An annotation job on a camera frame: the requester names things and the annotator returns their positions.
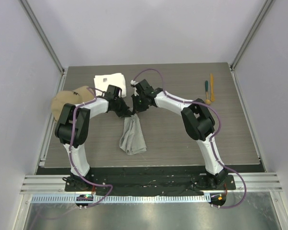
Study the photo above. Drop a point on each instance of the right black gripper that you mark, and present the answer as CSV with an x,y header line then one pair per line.
x,y
136,109

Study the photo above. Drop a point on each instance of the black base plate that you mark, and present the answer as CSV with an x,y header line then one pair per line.
x,y
149,181

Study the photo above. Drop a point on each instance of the right aluminium frame post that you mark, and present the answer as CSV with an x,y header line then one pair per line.
x,y
266,7

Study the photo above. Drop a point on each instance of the yellow wooden knife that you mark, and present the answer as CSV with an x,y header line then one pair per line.
x,y
212,97

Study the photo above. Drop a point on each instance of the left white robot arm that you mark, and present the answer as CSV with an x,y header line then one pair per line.
x,y
77,107

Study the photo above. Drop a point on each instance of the grey cloth napkin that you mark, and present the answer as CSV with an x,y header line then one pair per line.
x,y
132,141

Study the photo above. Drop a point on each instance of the green handled wooden spoon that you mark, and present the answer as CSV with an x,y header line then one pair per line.
x,y
207,100

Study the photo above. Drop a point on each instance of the perforated cable duct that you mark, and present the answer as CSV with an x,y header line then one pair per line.
x,y
86,198

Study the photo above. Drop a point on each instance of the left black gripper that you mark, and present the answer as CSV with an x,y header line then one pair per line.
x,y
125,112

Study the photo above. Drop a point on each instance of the aluminium frame post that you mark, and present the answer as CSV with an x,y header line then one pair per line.
x,y
38,28
266,7

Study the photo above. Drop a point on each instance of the left aluminium frame post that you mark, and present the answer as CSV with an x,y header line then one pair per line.
x,y
38,28

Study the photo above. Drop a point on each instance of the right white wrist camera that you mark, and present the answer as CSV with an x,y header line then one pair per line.
x,y
133,84

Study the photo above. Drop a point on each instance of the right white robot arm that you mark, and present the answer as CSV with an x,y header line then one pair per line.
x,y
198,123

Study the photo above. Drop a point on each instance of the white folded towel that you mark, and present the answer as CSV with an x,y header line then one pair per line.
x,y
102,82

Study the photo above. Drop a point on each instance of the tan baseball cap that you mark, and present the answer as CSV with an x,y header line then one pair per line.
x,y
77,96

